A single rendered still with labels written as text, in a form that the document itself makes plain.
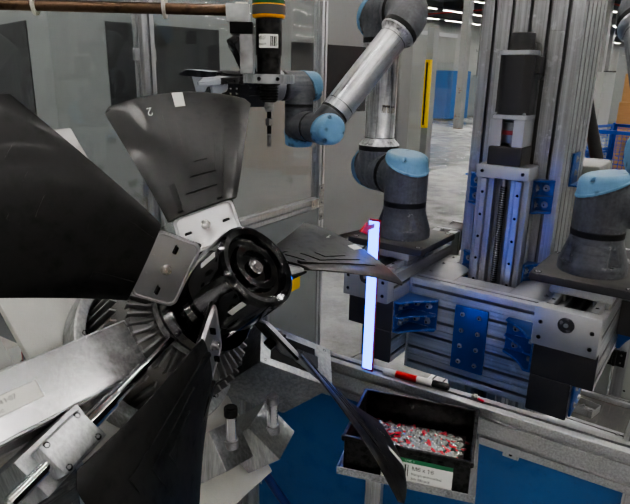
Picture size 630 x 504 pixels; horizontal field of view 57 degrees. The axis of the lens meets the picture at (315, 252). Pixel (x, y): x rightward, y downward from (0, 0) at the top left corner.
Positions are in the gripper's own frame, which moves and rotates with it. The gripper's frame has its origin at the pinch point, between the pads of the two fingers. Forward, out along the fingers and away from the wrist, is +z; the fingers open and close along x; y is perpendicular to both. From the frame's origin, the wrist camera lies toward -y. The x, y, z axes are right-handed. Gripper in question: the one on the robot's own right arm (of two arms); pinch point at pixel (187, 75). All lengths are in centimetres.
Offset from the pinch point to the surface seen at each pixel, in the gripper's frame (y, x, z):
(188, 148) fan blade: 3, -55, 16
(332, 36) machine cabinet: 9, 307, -216
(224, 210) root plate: 9, -65, 14
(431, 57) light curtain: 29, 379, -382
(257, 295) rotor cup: 15, -80, 15
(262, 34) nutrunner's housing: -14, -64, 9
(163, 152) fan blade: 4, -53, 20
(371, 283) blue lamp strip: 33, -53, -22
